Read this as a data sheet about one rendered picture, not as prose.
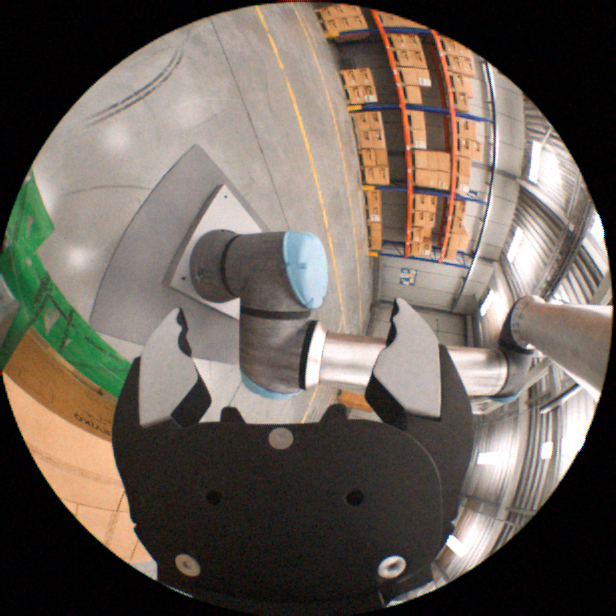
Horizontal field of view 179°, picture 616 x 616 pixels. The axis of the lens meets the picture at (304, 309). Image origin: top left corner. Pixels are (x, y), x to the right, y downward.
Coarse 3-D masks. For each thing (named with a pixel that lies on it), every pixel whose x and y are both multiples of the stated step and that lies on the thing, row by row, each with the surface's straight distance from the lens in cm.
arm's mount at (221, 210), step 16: (224, 192) 57; (208, 208) 52; (224, 208) 56; (240, 208) 60; (192, 224) 52; (208, 224) 51; (224, 224) 55; (240, 224) 60; (256, 224) 66; (192, 240) 48; (176, 256) 49; (176, 272) 45; (176, 288) 46; (192, 288) 48; (208, 304) 52; (224, 304) 56
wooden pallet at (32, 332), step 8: (32, 328) 124; (32, 336) 116; (40, 336) 125; (40, 344) 116; (48, 344) 125; (48, 352) 126; (56, 352) 126; (56, 360) 127; (64, 360) 126; (64, 368) 117; (72, 368) 128; (72, 376) 116; (80, 376) 129; (88, 384) 131; (96, 384) 133; (96, 392) 122; (104, 392) 131; (112, 400) 129
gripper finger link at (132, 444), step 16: (128, 384) 9; (128, 400) 8; (128, 416) 8; (112, 432) 8; (128, 432) 8; (144, 432) 7; (160, 432) 7; (128, 448) 7; (144, 448) 7; (128, 464) 7; (144, 464) 7; (128, 480) 7; (128, 496) 7
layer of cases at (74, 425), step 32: (32, 352) 103; (32, 384) 84; (64, 384) 102; (32, 416) 81; (64, 416) 81; (96, 416) 98; (32, 448) 90; (64, 448) 87; (96, 448) 87; (64, 480) 98; (96, 480) 99; (96, 512) 115; (128, 512) 121; (128, 544) 148
